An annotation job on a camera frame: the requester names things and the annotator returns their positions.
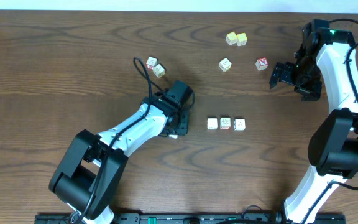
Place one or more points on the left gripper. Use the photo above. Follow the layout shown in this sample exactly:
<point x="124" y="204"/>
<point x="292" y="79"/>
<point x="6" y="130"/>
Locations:
<point x="183" y="123"/>

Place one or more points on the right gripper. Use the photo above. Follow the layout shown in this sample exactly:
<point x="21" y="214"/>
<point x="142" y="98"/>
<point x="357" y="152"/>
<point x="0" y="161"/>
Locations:
<point x="312" y="91"/>

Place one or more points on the wooden block plain top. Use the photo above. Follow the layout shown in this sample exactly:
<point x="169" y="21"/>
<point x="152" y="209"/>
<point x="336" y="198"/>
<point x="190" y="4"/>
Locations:
<point x="212" y="123"/>

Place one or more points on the wooden block soccer ball A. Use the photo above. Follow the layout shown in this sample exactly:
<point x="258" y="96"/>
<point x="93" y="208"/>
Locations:
<point x="225" y="123"/>

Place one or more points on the wooden block yellow K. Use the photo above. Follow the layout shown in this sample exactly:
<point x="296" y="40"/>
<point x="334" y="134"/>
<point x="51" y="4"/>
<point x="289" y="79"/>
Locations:
<point x="158" y="71"/>

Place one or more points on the wooden block red side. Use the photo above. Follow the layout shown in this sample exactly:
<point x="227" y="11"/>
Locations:
<point x="239" y="124"/>

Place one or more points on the wooden block blue side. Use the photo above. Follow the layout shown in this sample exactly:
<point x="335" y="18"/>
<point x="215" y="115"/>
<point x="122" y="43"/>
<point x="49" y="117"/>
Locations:
<point x="174" y="136"/>

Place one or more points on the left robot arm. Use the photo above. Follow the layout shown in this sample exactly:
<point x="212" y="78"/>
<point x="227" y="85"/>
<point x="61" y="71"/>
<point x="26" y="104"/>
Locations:
<point x="89" y="173"/>

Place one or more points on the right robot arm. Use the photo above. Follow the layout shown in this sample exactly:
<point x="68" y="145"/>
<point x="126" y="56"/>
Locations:
<point x="326" y="59"/>

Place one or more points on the red V wooden block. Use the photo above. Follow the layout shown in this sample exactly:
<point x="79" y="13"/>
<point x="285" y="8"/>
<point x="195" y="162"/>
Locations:
<point x="262" y="63"/>

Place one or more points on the yellow framed wooden block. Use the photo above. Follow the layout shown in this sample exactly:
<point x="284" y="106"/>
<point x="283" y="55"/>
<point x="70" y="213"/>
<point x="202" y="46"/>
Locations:
<point x="241" y="39"/>

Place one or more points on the wooden block yellow print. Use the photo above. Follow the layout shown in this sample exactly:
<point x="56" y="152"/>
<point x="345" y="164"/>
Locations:
<point x="231" y="38"/>

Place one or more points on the wooden block red print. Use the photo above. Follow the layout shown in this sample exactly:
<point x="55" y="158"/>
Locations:
<point x="151" y="62"/>

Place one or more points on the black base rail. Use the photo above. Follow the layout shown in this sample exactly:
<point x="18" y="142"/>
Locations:
<point x="135" y="218"/>

